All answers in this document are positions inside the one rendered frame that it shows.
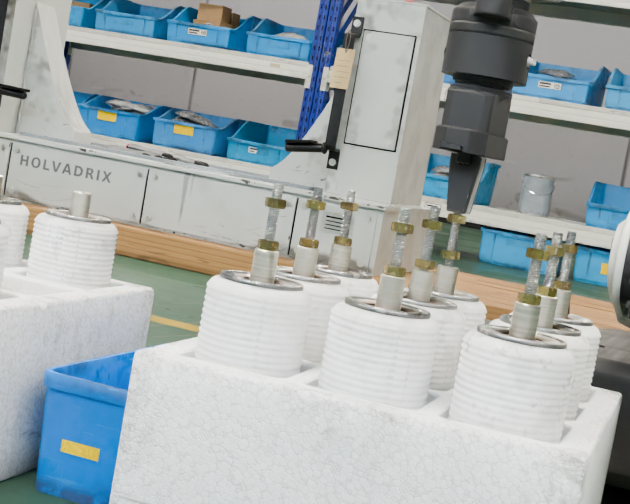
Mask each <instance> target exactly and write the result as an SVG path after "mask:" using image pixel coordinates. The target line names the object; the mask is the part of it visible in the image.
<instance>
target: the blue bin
mask: <svg viewBox="0 0 630 504"><path fill-rule="evenodd" d="M137 350H141V349H137ZM137 350H132V351H127V352H122V353H118V354H113V355H108V356H103V357H98V358H94V359H89V360H84V361H79V362H74V363H69V364H65V365H60V366H55V367H50V368H47V369H46V370H45V374H44V380H43V382H44V385H45V386H47V388H46V397H45V406H44V414H43V423H42V432H41V441H40V450H39V458H38V467H37V476H36V490H37V491H39V492H42V493H46V494H49V495H53V496H56V497H59V498H63V499H66V500H70V501H73V502H77V503H80V504H109V501H110V495H111V489H112V483H113V478H114V472H115V466H116V460H117V454H118V448H119V442H120V436H121V430H122V424H123V418H124V412H125V406H126V400H127V395H128V389H129V383H130V377H131V371H132V365H133V359H134V354H135V352H136V351H137Z"/></svg>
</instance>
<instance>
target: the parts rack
mask: <svg viewBox="0 0 630 504"><path fill-rule="evenodd" d="M352 2H353V0H348V1H347V2H346V4H345V6H344V0H320V5H319V10H318V16H317V22H316V27H315V33H314V39H313V44H312V50H311V55H310V61H309V62H303V61H297V60H290V59H284V58H277V57H271V56H264V55H258V54H251V53H245V52H238V51H232V50H225V49H219V48H212V47H206V46H199V45H193V44H186V43H180V42H173V41H167V40H160V39H154V38H147V37H141V36H134V35H127V34H121V33H115V32H108V31H102V30H95V29H89V28H82V27H76V26H69V25H68V28H67V35H66V41H65V47H64V58H65V62H66V67H67V71H68V70H69V63H70V57H71V55H72V51H73V48H75V49H81V50H87V51H93V52H100V53H106V54H112V55H118V56H124V57H131V58H137V59H143V60H149V61H155V62H162V63H168V64H174V65H180V66H186V67H193V68H199V69H205V70H211V71H217V72H224V73H230V74H236V75H242V76H249V77H255V78H261V79H267V80H273V81H280V82H286V83H292V84H298V85H304V88H305V89H304V95H303V101H302V106H301V112H300V118H299V123H298V129H297V135H296V140H302V139H303V138H304V136H305V135H306V134H307V132H308V131H309V130H310V128H311V127H312V126H313V124H314V123H315V121H316V120H317V119H318V117H319V116H320V114H321V113H322V111H323V110H324V108H325V106H326V105H327V104H328V102H329V101H330V97H329V92H328V90H335V88H333V87H329V85H330V81H331V76H332V71H333V67H334V66H333V62H334V61H335V57H336V54H335V50H336V45H337V43H338V42H339V40H340V38H341V37H342V35H343V34H344V32H345V30H346V29H347V27H348V26H349V24H350V23H351V21H352V19H353V16H355V15H356V10H357V5H358V3H357V4H356V6H355V8H354V9H353V11H352V12H351V14H350V15H349V17H348V19H347V20H346V22H345V23H344V25H343V26H342V28H341V30H340V31H339V28H340V22H341V19H342V17H343V16H344V14H345V13H346V11H347V9H348V8H349V6H350V5H351V3H352ZM343 6H344V7H343ZM528 12H529V13H531V14H532V15H535V16H543V17H550V18H558V19H565V20H573V21H581V22H588V23H596V24H603V25H611V26H619V27H626V28H630V0H561V1H560V2H559V3H553V2H546V1H540V0H533V2H531V3H530V6H529V11H528ZM512 95H513V96H512V100H511V107H510V113H509V119H515V120H522V121H528V122H534V123H540V124H547V125H553V126H559V127H565V128H571V129H578V130H584V131H590V132H596V133H602V134H609V135H615V136H621V137H627V138H630V112H628V111H621V110H615V109H608V108H602V107H595V106H589V105H582V104H576V103H569V102H563V101H556V100H550V99H543V98H537V97H530V96H524V95H517V94H512ZM91 142H95V143H100V144H105V145H118V146H122V147H125V148H126V145H127V144H130V143H132V144H137V145H140V146H143V147H146V148H151V149H158V150H161V151H164V152H167V153H171V154H178V155H182V156H185V157H186V158H190V159H194V160H200V161H202V162H206V163H208V164H211V165H216V166H222V167H227V168H232V169H238V170H243V171H248V172H253V173H259V174H264V175H270V169H271V167H269V166H264V165H258V164H253V163H248V162H242V161H237V160H232V159H228V158H224V157H217V156H210V155H204V154H199V153H194V152H188V151H183V150H178V149H172V148H167V147H161V146H156V145H153V144H149V143H142V142H135V141H129V140H124V139H118V138H113V137H108V136H102V135H97V134H92V137H91ZM420 206H421V207H426V208H430V207H431V206H433V207H439V208H440V210H441V212H440V215H439V217H445V218H447V217H448V214H453V213H454V212H450V211H447V210H446V207H447V200H445V199H440V198H434V197H429V196H423V195H422V199H421V204H420ZM462 216H466V217H467V218H466V222H471V223H476V224H481V225H486V226H491V227H497V228H502V229H507V230H512V231H518V232H523V233H528V234H533V235H537V234H536V233H541V234H546V236H547V237H549V238H552V237H553V234H554V233H553V232H558V233H563V235H564V236H563V239H562V240H564V241H566V239H567V238H566V237H567V233H568V231H572V232H576V234H577V236H576V239H575V241H576V242H575V243H580V244H585V245H591V246H596V247H601V248H606V249H611V248H612V243H613V240H614V236H615V233H616V231H612V230H606V229H601V228H595V227H590V226H586V223H581V222H576V221H570V220H565V219H560V218H554V217H549V216H548V218H545V217H539V216H533V215H528V214H522V213H518V212H517V210H511V209H506V208H500V207H495V206H490V205H489V206H486V205H473V207H472V210H471V213H470V214H462Z"/></svg>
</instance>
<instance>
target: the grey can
mask: <svg viewBox="0 0 630 504"><path fill-rule="evenodd" d="M555 179H556V178H551V177H546V176H540V175H535V174H529V173H524V177H522V189H521V194H520V199H519V204H518V209H517V212H518V213H522V214H528V215H533V216H539V217H545V218H548V213H549V208H550V203H551V198H552V192H553V191H554V190H555V186H556V185H555V183H554V182H555ZM553 187H554V190H553Z"/></svg>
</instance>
